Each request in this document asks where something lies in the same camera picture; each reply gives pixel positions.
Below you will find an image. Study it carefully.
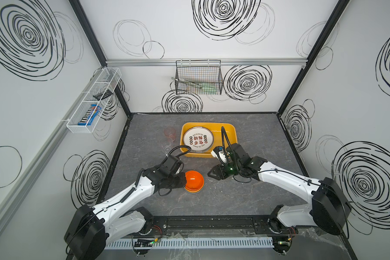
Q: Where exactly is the green utensil in basket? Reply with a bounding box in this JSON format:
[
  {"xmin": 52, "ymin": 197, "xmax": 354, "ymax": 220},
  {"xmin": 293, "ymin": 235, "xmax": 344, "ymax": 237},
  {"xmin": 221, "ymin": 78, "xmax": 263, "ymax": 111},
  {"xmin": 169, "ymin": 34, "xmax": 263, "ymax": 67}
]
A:
[{"xmin": 182, "ymin": 81, "xmax": 217, "ymax": 93}]

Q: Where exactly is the white slotted cable duct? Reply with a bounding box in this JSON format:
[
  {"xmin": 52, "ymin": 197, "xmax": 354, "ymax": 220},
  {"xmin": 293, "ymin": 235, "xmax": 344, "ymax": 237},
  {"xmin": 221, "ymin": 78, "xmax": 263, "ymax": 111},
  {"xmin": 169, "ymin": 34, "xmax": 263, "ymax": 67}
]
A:
[{"xmin": 105, "ymin": 237, "xmax": 274, "ymax": 250}]

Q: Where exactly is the yellow plastic bin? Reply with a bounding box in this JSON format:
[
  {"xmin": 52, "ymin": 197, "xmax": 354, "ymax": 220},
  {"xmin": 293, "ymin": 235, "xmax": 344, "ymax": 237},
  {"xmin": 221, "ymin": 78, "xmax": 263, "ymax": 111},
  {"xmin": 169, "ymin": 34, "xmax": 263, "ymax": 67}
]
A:
[{"xmin": 180, "ymin": 122, "xmax": 238, "ymax": 158}]

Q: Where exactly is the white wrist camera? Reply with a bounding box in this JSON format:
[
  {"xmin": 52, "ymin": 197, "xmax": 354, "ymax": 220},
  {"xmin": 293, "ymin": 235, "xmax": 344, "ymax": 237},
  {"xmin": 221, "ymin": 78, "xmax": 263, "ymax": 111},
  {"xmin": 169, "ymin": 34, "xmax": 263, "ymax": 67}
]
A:
[{"xmin": 211, "ymin": 146, "xmax": 228, "ymax": 164}]

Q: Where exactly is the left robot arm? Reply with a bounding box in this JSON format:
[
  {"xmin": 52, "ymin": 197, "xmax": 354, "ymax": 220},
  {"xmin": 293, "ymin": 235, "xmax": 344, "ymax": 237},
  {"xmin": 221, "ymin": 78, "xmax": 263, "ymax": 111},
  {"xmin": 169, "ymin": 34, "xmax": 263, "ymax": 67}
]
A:
[{"xmin": 64, "ymin": 155, "xmax": 186, "ymax": 260}]

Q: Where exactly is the pink transparent cup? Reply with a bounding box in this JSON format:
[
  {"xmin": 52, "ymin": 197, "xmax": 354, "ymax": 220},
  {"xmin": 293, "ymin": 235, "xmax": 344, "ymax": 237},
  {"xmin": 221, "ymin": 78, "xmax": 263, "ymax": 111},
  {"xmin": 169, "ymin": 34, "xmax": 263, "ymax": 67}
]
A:
[{"xmin": 164, "ymin": 127, "xmax": 176, "ymax": 142}]

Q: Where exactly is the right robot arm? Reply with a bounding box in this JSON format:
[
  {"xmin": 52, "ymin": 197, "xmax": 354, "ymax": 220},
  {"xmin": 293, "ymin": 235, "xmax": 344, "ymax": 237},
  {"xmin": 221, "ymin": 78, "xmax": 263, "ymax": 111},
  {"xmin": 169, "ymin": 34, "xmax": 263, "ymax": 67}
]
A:
[{"xmin": 208, "ymin": 144, "xmax": 352, "ymax": 236}]

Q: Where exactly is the blue candy packet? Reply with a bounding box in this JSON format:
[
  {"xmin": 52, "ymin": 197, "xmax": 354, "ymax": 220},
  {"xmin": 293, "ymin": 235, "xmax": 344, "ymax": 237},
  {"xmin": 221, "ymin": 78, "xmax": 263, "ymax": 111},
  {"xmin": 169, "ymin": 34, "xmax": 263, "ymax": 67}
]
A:
[{"xmin": 78, "ymin": 105, "xmax": 101, "ymax": 126}]

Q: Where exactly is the yellow bowl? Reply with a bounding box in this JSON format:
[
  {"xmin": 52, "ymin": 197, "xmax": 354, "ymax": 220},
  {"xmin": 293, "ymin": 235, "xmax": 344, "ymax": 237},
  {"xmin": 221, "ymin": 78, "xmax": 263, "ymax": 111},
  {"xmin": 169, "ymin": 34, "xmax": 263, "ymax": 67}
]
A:
[{"xmin": 185, "ymin": 187, "xmax": 203, "ymax": 193}]

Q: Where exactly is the black remote in shelf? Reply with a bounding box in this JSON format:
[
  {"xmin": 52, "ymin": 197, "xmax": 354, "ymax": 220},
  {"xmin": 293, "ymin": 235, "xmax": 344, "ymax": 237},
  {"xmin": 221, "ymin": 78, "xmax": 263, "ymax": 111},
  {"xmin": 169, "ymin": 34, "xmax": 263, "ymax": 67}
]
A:
[{"xmin": 93, "ymin": 89, "xmax": 113, "ymax": 101}]

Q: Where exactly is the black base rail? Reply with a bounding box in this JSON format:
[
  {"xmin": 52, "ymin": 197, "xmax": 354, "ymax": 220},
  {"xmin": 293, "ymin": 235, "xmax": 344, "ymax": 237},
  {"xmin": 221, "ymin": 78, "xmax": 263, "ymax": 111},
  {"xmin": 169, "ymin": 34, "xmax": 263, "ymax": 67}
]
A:
[{"xmin": 142, "ymin": 215, "xmax": 312, "ymax": 236}]

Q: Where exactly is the black wire basket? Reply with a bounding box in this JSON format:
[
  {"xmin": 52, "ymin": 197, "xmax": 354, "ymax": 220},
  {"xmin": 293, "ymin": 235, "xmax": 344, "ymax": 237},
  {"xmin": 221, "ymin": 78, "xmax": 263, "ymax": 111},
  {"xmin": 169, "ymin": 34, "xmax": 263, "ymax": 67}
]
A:
[{"xmin": 173, "ymin": 59, "xmax": 224, "ymax": 95}]

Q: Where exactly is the clear ribbed glass tumbler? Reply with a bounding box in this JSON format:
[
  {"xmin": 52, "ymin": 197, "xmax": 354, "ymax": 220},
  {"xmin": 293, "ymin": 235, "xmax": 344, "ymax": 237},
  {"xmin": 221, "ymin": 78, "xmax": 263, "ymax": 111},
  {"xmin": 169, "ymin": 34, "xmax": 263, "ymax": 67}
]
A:
[{"xmin": 162, "ymin": 145, "xmax": 172, "ymax": 155}]

